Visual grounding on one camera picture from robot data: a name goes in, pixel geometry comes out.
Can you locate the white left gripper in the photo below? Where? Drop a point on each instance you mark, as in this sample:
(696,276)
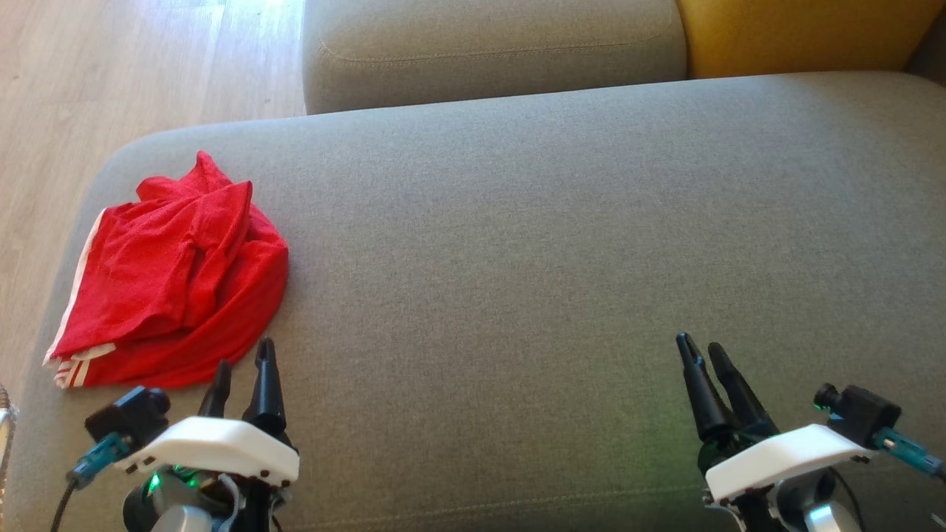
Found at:
(214,447)

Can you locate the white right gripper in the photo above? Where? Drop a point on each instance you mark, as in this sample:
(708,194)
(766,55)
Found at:
(791,454)

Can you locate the red shorts with white stripes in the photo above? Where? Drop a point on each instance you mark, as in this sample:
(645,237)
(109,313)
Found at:
(155,273)

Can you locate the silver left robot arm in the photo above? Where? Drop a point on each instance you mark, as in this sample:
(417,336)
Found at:
(185,517)

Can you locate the large grey sofa seat cushion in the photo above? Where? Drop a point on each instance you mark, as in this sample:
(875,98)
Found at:
(517,258)

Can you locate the large yellow sofa cushion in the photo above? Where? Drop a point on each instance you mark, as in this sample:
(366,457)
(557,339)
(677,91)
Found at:
(798,33)

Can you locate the grey sofa back cushion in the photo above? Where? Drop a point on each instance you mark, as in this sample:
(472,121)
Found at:
(480,52)

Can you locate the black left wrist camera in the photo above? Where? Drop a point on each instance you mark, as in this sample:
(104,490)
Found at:
(129,417)

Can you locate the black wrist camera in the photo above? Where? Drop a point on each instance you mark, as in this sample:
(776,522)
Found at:
(129,417)
(861,414)

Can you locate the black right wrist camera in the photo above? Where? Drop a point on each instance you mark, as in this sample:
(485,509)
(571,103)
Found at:
(861,414)

